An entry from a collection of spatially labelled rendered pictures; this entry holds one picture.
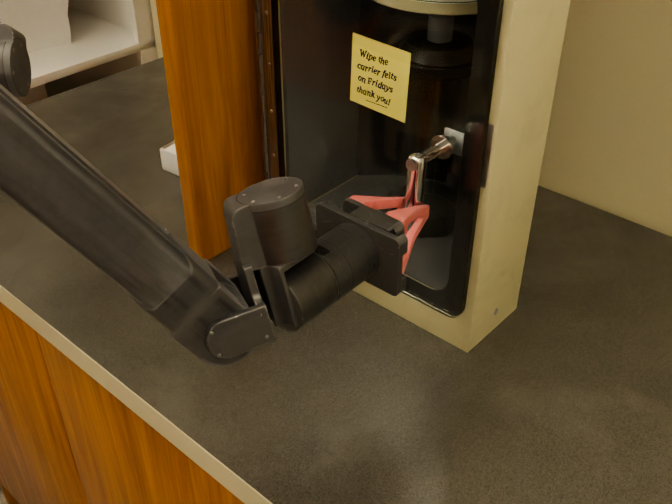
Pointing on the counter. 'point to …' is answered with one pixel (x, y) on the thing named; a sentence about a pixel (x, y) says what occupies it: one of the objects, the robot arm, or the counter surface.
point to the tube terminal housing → (502, 176)
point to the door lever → (416, 168)
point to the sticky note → (379, 76)
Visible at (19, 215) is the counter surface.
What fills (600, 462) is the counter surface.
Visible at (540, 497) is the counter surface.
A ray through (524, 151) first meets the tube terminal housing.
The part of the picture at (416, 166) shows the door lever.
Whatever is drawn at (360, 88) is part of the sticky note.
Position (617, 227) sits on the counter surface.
